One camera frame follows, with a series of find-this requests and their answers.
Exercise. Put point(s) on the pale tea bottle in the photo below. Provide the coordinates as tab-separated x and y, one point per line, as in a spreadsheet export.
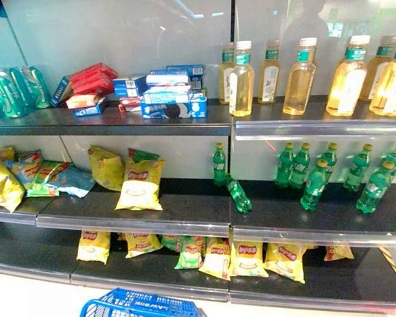
241	86
299	82
224	79
269	79

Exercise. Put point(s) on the dark blue cookie box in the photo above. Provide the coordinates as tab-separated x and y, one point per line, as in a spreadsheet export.
193	71

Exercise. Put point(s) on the small red cookie box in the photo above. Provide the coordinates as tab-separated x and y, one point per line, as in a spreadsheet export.
129	104

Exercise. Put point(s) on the blue plastic shopping basket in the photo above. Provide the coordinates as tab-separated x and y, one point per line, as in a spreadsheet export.
125	302

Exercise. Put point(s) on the red and white cookie box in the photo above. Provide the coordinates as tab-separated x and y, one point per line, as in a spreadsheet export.
80	100

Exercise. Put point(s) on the blue and white cookie box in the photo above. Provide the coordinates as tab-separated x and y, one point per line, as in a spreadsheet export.
128	86

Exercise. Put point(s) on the large yellow chips bag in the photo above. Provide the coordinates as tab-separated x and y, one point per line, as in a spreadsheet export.
0	185

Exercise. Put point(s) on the crumpled yellow chips bag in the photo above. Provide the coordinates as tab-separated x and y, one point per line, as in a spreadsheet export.
106	168

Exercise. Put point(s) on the black shelf upright post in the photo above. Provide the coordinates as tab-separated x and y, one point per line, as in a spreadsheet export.
232	20

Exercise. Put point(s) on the blue cookie box leaning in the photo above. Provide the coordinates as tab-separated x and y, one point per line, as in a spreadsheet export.
61	90

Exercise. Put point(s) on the black lowest shelf board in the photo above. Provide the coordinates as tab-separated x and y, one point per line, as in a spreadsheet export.
145	274

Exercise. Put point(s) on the golden tea bottle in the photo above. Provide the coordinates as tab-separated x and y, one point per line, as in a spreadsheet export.
374	71
391	89
346	86

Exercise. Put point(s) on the black shelf board with tea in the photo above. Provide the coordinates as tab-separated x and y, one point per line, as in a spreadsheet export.
316	127

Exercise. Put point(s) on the red cookie box stack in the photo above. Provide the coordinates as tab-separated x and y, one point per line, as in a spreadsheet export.
92	79

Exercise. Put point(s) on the light blue chips bag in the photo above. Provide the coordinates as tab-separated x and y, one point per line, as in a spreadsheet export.
74	181

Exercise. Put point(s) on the black shelf board with sprite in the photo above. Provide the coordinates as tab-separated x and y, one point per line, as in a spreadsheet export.
277	221

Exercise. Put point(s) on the black shelf board with cans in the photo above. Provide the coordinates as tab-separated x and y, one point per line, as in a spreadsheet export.
85	123

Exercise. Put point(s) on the green chips bag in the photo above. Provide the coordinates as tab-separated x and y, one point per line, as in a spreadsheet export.
44	180
142	155
189	254
170	241

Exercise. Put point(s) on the yellow lays chips bag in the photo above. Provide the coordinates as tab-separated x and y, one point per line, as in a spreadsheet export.
93	247
142	244
140	186
338	253
285	262
249	259
215	259

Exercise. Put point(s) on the large blue oreo box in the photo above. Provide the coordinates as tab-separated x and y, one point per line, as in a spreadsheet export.
175	110

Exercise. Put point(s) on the small blue oreo box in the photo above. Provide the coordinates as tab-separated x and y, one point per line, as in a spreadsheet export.
90	109

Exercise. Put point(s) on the blue white oreo box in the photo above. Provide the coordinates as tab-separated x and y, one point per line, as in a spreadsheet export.
166	79
166	96

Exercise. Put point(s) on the green sprite bottle lying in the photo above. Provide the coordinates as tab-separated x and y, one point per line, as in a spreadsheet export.
239	196

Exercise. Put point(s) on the black shelf board, yellow chips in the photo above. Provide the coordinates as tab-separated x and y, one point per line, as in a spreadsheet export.
191	211

